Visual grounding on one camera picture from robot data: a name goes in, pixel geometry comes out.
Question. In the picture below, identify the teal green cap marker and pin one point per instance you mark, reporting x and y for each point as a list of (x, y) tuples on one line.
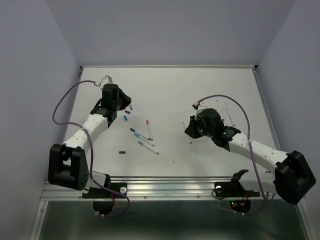
[(150, 148)]

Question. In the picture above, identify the light blue cap marker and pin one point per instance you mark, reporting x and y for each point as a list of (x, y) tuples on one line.
[(143, 139)]

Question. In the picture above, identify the pink cap marker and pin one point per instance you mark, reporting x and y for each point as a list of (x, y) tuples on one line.
[(149, 130)]

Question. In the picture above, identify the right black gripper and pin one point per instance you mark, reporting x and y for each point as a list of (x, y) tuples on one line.
[(190, 129)]

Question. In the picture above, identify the aluminium right side rail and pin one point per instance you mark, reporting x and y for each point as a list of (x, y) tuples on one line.
[(271, 117)]

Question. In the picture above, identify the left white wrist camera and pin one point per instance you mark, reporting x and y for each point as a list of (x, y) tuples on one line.
[(105, 80)]

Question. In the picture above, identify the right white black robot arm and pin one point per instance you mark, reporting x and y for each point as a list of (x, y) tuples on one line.
[(287, 174)]

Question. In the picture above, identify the dark green cap marker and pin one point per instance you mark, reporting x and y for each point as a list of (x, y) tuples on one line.
[(140, 134)]

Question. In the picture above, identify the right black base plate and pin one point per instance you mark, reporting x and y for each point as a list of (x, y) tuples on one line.
[(239, 199)]

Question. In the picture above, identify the aluminium front rail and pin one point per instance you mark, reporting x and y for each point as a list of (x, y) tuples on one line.
[(146, 189)]

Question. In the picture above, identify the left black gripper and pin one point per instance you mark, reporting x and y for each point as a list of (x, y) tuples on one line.
[(126, 100)]

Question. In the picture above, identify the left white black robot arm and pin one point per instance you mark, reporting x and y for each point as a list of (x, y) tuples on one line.
[(71, 162)]

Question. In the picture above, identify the grey cap marker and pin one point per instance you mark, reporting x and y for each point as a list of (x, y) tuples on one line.
[(228, 115)]

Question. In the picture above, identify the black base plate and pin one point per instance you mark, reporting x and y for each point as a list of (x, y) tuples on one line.
[(108, 203), (239, 199)]

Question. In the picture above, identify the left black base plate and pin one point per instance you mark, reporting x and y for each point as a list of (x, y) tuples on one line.
[(108, 203)]

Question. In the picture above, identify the aluminium rail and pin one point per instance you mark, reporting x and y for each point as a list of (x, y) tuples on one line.
[(146, 189), (271, 117)]

